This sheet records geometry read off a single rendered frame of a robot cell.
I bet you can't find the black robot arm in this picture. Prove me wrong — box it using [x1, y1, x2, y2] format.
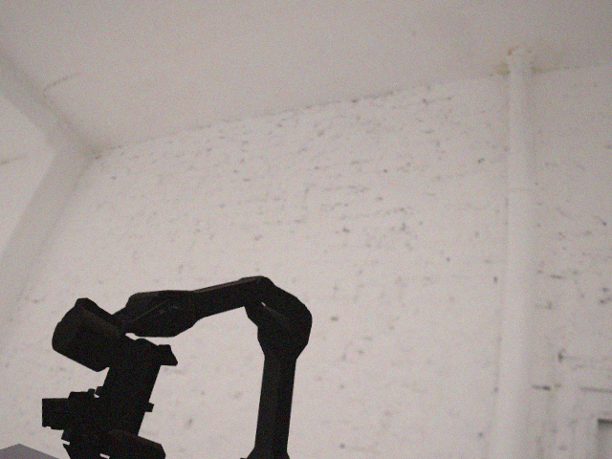
[42, 276, 313, 459]

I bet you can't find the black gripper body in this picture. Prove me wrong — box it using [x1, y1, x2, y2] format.
[61, 379, 165, 459]

